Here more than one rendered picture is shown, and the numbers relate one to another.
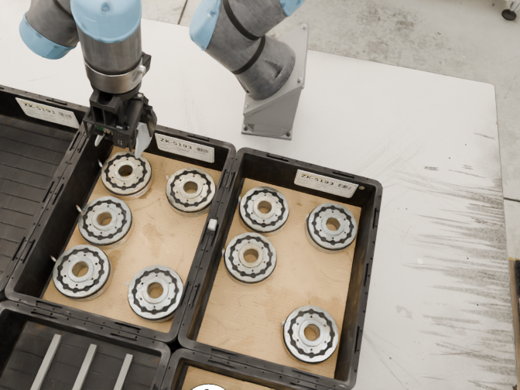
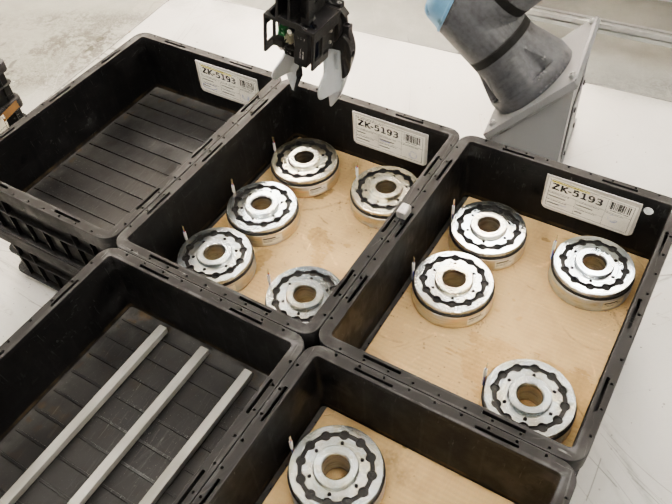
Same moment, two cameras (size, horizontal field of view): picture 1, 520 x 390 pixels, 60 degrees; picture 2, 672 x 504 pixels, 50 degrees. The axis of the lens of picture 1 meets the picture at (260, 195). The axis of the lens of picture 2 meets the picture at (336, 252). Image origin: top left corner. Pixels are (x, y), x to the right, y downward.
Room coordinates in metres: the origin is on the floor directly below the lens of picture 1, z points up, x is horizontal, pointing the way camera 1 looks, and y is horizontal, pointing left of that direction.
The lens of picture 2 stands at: (-0.28, -0.15, 1.57)
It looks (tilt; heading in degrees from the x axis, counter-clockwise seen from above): 48 degrees down; 29
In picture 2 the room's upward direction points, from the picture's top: 5 degrees counter-clockwise
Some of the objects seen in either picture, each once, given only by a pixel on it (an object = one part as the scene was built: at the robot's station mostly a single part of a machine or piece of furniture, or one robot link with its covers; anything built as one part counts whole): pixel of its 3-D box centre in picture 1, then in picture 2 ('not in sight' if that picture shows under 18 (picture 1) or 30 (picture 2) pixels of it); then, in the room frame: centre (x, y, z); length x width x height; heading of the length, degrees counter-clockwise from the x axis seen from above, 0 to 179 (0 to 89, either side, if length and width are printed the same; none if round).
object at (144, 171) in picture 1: (126, 172); (304, 160); (0.42, 0.28, 0.86); 0.10 x 0.10 x 0.01
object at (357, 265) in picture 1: (285, 265); (505, 299); (0.28, -0.07, 0.87); 0.40 x 0.30 x 0.11; 175
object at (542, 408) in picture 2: (311, 333); (529, 395); (0.16, -0.14, 0.86); 0.05 x 0.05 x 0.01
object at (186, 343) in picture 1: (289, 257); (510, 273); (0.28, -0.07, 0.92); 0.40 x 0.30 x 0.02; 175
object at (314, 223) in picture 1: (332, 225); (593, 265); (0.38, -0.16, 0.86); 0.10 x 0.10 x 0.01
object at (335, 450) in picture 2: not in sight; (335, 467); (0.00, 0.02, 0.86); 0.05 x 0.05 x 0.01
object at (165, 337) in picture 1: (131, 216); (297, 190); (0.30, 0.23, 0.92); 0.40 x 0.30 x 0.02; 175
